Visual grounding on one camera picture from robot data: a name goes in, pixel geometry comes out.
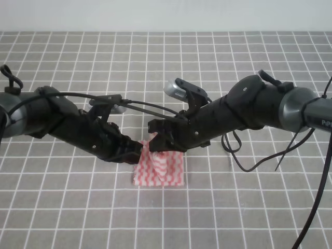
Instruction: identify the black left camera cable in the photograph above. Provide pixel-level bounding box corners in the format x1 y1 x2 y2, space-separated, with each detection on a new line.
0 92 179 141

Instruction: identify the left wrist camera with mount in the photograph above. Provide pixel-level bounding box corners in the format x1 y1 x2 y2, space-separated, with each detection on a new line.
88 94 127 122

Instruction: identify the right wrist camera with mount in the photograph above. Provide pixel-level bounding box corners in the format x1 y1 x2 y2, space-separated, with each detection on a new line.
164 78 210 117

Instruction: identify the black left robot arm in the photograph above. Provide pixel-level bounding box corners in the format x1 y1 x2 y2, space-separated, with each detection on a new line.
1 64 143 164

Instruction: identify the grey checked tablecloth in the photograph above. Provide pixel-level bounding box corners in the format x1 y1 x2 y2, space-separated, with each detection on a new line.
1 31 331 248

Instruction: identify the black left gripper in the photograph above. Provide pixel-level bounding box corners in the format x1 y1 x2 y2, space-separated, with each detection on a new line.
51 115 143 164

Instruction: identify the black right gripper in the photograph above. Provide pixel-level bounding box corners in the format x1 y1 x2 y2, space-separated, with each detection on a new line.
148 108 213 152

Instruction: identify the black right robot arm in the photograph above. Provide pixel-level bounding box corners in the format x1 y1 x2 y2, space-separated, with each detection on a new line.
148 71 331 152

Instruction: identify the pink white wavy striped towel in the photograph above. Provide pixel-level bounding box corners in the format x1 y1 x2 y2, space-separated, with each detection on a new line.
133 133 184 187

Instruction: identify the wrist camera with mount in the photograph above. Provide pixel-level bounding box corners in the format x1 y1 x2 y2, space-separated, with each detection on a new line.
164 78 210 117
88 94 127 122

